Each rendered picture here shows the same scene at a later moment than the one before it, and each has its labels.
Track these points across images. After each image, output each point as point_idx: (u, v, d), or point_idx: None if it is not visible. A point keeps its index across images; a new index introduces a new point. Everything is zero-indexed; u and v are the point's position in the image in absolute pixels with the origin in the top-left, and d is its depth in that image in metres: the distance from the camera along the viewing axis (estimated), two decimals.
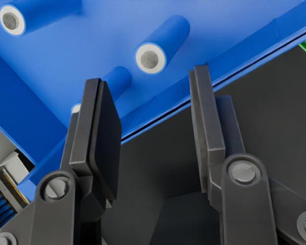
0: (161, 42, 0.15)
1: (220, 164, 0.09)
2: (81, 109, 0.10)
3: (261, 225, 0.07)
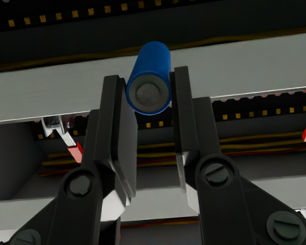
0: None
1: (196, 165, 0.09)
2: (102, 106, 0.10)
3: (238, 223, 0.07)
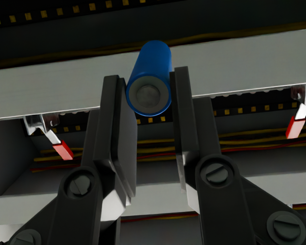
0: None
1: (196, 165, 0.09)
2: (102, 106, 0.10)
3: (238, 223, 0.07)
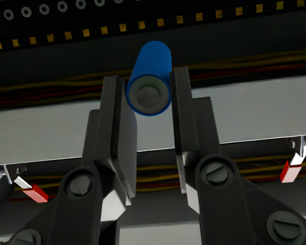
0: (150, 69, 0.11)
1: (196, 165, 0.09)
2: (102, 106, 0.10)
3: (238, 223, 0.07)
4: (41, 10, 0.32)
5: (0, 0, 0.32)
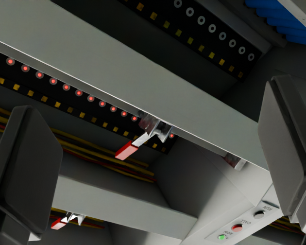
0: None
1: None
2: (2, 141, 0.10)
3: None
4: None
5: None
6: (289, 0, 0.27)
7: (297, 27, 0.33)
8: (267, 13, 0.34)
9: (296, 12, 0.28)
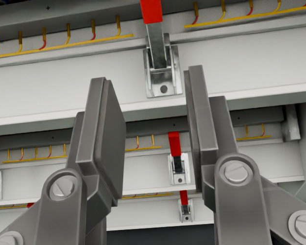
0: None
1: (213, 164, 0.09)
2: (87, 108, 0.10)
3: (254, 224, 0.07)
4: None
5: None
6: None
7: None
8: None
9: None
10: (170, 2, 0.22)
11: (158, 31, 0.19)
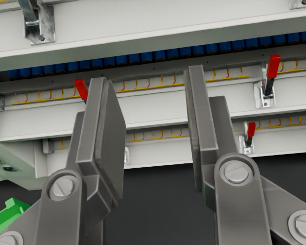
0: None
1: (213, 164, 0.09)
2: (87, 108, 0.10)
3: (254, 224, 0.07)
4: None
5: None
6: None
7: None
8: None
9: None
10: None
11: None
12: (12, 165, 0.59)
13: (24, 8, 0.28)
